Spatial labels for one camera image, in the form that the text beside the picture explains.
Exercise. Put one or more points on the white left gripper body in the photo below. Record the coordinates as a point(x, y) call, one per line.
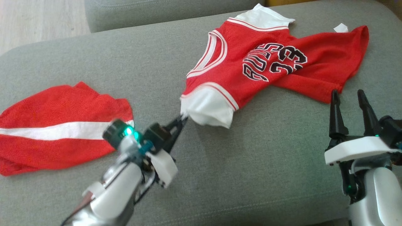
point(160, 168)

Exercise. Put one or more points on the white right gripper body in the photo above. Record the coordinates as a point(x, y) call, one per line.
point(355, 149)

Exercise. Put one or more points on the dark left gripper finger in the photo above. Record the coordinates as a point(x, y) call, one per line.
point(176, 124)
point(175, 141)

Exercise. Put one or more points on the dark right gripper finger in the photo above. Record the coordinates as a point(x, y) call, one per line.
point(370, 119)
point(336, 119)

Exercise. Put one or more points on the red basketball jersey white trim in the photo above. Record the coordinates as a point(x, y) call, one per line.
point(267, 69)

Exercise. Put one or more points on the red shorts white stripe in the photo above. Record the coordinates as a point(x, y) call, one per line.
point(62, 113)

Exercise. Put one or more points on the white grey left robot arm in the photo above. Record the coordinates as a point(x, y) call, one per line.
point(116, 194)

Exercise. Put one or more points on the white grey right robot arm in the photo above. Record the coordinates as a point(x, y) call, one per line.
point(377, 197)

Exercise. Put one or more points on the small grey sofa seat cushion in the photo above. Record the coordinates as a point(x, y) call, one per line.
point(157, 12)

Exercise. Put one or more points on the big yellow sofa back cushion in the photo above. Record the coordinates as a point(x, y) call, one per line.
point(289, 2)

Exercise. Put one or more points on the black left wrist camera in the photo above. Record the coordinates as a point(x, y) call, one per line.
point(156, 133)

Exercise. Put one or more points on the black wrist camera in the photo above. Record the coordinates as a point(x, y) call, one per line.
point(156, 133)
point(392, 130)

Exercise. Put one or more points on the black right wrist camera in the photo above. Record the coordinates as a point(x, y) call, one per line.
point(392, 130)

